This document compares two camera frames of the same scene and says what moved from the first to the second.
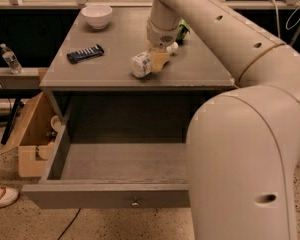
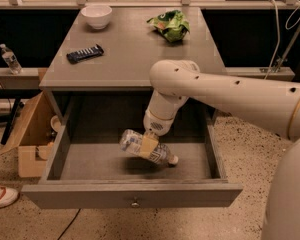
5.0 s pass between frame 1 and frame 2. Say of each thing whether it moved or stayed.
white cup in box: stayed
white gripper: moved
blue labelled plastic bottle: moved
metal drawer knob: stayed
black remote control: stayed
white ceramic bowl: stayed
